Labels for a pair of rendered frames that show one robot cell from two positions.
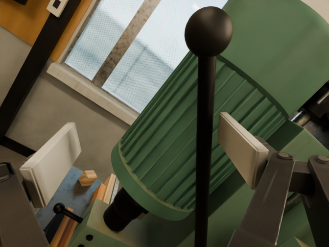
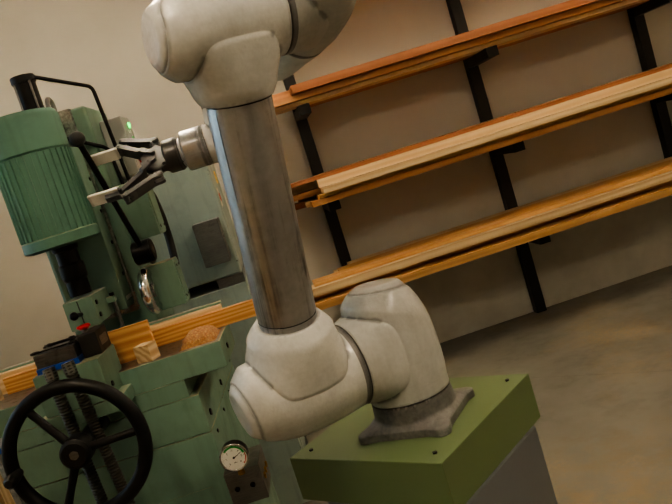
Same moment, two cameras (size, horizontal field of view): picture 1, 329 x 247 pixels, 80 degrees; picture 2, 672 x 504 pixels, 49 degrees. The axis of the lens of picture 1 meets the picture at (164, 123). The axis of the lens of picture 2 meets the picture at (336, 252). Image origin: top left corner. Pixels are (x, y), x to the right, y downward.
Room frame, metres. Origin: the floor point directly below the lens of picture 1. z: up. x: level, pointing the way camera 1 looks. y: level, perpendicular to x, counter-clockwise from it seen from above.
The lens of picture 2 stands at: (-0.73, 1.47, 1.20)
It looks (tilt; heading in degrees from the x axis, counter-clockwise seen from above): 7 degrees down; 286
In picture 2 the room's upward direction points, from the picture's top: 17 degrees counter-clockwise
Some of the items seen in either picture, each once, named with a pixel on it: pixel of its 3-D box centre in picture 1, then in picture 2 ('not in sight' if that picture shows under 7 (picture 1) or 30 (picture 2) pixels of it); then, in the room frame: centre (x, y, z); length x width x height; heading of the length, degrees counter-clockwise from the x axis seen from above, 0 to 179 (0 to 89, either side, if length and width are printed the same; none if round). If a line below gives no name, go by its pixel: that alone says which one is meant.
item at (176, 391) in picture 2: not in sight; (111, 401); (0.31, 0.01, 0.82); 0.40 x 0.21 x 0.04; 17
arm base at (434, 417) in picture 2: not in sight; (417, 400); (-0.42, 0.15, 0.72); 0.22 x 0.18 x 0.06; 77
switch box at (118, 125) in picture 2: not in sight; (123, 148); (0.28, -0.39, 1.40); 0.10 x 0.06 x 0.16; 107
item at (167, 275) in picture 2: not in sight; (166, 284); (0.23, -0.27, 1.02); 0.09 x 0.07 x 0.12; 17
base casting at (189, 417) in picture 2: not in sight; (136, 402); (0.36, -0.16, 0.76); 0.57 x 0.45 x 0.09; 107
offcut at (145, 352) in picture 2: not in sight; (146, 352); (0.16, 0.04, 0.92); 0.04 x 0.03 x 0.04; 175
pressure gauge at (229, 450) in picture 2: not in sight; (235, 458); (0.02, 0.08, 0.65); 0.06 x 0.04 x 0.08; 17
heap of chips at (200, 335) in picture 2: not in sight; (198, 333); (0.06, -0.03, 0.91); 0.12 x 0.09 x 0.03; 107
